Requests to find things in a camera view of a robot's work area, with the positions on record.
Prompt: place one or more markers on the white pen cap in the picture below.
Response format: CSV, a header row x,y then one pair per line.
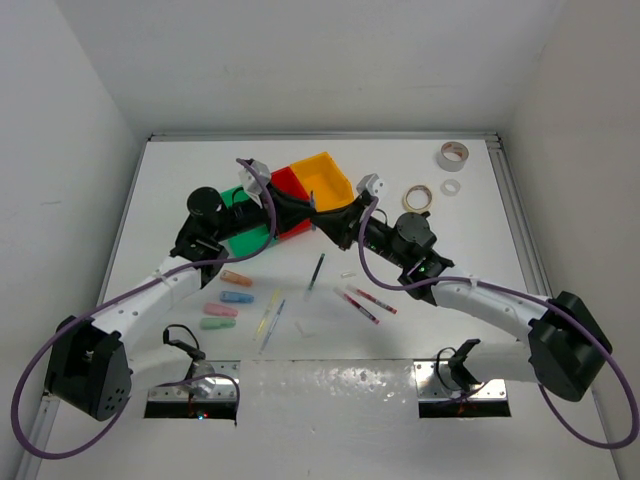
x,y
303,333

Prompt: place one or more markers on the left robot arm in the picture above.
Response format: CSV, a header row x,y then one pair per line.
x,y
92,365

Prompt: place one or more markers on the yellow pen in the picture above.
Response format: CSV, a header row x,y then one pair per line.
x,y
266,314

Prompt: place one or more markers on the small white tape roll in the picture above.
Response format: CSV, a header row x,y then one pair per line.
x,y
450,187

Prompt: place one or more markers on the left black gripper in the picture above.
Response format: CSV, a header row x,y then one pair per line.
x,y
288,210

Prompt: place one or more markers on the blue eraser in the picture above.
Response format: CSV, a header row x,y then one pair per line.
x,y
233,297

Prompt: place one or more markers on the green plastic bin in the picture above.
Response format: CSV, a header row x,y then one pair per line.
x,y
249,241

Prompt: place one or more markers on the orange eraser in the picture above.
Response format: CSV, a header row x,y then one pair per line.
x,y
235,278

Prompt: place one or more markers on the green eraser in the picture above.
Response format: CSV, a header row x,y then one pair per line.
x,y
211,323

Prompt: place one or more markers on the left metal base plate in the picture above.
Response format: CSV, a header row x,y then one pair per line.
x,y
206,382

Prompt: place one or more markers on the red pen lower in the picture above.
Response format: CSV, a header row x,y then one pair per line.
x,y
355,304

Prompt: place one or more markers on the red plastic bin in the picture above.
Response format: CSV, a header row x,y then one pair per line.
x,y
286,181

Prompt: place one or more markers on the large white tape roll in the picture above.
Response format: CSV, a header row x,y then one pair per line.
x,y
452,156

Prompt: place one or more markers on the red pen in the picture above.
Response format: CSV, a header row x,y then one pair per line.
x,y
371,298
355,304

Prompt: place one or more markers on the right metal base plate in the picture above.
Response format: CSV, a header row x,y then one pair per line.
x,y
431,390

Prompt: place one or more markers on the red pen upper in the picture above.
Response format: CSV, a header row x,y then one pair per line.
x,y
371,298

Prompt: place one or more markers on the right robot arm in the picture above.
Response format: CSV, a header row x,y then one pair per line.
x,y
558,343

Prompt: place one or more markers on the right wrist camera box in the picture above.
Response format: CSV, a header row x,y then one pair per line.
x,y
374,185

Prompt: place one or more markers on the yellow plastic bin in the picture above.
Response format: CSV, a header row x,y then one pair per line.
x,y
321,178

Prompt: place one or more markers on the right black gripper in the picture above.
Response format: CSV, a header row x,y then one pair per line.
x,y
346,221

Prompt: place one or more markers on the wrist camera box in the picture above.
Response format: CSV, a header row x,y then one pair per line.
x,y
253,176
374,185

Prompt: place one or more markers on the metal base plate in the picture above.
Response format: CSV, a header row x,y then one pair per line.
x,y
431,390
206,382

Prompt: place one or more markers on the blue pen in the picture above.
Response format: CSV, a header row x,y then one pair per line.
x,y
272,327

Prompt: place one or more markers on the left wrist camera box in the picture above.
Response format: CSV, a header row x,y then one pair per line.
x,y
253,176

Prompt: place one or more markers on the pink eraser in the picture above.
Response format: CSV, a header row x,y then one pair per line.
x,y
218,310

